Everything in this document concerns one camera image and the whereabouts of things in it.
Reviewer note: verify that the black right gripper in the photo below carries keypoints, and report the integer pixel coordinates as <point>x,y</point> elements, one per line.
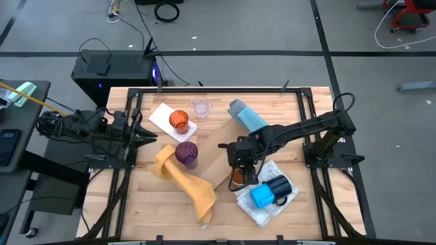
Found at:
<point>243,151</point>

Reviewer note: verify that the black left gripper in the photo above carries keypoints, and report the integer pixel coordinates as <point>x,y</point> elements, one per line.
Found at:
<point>122,126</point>

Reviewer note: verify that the peach plastic cup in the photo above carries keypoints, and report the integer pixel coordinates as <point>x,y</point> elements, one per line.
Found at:
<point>236,177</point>

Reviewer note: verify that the light blue plastic mug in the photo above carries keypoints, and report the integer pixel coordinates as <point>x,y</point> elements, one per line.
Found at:
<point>261,196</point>

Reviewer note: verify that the orange faceted tumbler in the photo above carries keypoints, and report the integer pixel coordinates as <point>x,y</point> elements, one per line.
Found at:
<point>178,119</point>

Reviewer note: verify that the navy enamel mug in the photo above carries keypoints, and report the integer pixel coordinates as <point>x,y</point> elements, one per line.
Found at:
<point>281,187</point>

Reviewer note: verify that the teal towel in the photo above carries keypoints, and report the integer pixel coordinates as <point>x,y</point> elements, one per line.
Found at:
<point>253,120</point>

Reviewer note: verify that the grey towel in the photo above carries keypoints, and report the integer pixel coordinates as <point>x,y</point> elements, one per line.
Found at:
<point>235,109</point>

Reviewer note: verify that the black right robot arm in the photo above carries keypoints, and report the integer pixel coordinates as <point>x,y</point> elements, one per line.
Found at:
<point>306,124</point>

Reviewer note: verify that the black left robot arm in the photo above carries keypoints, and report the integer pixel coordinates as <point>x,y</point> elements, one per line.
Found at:
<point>75,126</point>

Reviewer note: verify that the white folded napkin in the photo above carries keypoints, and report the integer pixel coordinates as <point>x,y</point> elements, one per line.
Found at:
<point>160,117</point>

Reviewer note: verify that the purple faceted tumbler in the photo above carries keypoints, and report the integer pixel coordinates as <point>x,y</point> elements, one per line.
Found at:
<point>186,152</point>

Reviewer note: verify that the white checked waffle towel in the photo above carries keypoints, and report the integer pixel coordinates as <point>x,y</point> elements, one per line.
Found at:
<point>269,214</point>

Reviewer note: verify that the yellow waffle kitchen towel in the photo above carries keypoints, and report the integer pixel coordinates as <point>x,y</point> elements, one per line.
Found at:
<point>184,183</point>

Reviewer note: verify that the black computer tower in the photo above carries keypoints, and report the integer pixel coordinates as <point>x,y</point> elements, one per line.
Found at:
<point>116,73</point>

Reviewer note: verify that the small black box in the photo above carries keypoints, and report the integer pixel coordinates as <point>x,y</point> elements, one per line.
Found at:
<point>103,69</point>

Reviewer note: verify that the black equipment stand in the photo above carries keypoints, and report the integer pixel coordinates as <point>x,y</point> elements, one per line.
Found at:
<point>58,194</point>

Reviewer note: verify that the black side desk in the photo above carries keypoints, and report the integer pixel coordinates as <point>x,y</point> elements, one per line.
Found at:
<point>30,136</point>

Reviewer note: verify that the yellow rod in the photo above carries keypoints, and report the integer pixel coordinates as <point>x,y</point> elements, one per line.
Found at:
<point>34,98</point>

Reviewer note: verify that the mint green stapler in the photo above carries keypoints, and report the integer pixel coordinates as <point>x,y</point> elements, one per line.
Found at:
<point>24,92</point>

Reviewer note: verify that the black phone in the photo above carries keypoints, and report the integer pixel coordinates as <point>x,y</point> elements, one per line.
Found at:
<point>8,146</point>

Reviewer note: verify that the grey flat bar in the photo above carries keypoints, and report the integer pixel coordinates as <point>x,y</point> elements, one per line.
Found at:
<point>417,86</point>

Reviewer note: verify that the wooden shelf black metal frame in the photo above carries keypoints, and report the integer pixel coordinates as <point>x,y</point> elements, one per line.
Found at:
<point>225,156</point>

